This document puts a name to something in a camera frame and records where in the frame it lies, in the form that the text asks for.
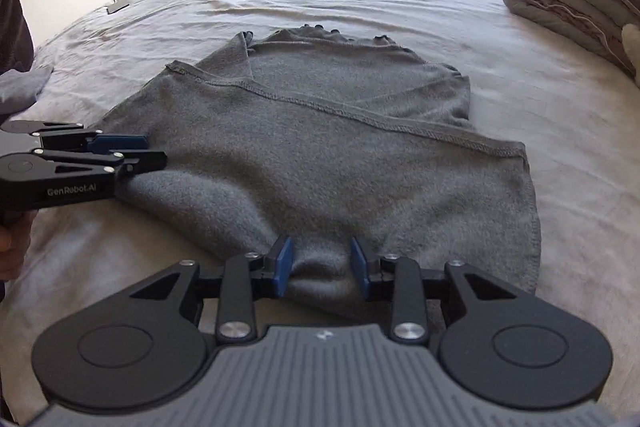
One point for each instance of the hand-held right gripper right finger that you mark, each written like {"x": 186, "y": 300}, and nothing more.
{"x": 359, "y": 267}

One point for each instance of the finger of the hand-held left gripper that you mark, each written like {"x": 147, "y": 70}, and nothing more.
{"x": 150, "y": 161}
{"x": 120, "y": 143}

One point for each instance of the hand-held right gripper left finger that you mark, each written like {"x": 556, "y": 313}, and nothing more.
{"x": 285, "y": 267}

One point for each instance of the grey knit sweater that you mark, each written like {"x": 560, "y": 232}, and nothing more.
{"x": 325, "y": 157}

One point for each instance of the person's left hand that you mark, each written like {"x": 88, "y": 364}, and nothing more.
{"x": 12, "y": 252}

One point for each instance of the grey cloth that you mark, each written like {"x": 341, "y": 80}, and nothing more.
{"x": 22, "y": 89}

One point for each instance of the small black flat object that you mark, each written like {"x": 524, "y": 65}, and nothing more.
{"x": 118, "y": 7}

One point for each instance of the person's dark clothing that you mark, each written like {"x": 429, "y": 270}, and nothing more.
{"x": 12, "y": 22}

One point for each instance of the white plush toy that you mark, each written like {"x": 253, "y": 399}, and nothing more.
{"x": 632, "y": 52}

